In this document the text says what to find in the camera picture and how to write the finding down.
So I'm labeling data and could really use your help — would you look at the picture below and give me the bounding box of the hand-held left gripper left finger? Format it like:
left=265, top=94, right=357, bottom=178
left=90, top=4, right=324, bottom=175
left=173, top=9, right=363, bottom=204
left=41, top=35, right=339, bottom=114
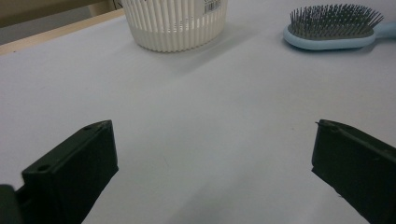
left=21, top=119, right=120, bottom=224

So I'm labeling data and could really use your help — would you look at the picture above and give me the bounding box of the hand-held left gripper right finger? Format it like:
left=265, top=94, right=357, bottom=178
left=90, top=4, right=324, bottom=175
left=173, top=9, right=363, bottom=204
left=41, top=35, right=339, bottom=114
left=311, top=119, right=396, bottom=224

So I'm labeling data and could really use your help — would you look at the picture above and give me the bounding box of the light blue hairbrush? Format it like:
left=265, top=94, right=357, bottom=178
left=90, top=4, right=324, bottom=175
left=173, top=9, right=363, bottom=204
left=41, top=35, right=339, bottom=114
left=282, top=3, right=396, bottom=51

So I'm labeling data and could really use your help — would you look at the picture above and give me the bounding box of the white slatted plastic basket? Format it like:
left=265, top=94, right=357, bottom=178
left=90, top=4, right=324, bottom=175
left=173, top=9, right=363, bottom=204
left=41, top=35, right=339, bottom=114
left=120, top=0, right=229, bottom=53

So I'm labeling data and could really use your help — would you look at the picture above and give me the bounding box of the wooden table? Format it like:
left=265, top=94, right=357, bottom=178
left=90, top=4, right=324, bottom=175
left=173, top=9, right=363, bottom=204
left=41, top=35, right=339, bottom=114
left=0, top=8, right=126, bottom=57

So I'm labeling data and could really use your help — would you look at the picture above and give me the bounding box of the white table sheet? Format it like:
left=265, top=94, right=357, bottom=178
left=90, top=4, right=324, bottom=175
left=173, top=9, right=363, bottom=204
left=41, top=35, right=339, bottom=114
left=0, top=0, right=396, bottom=224

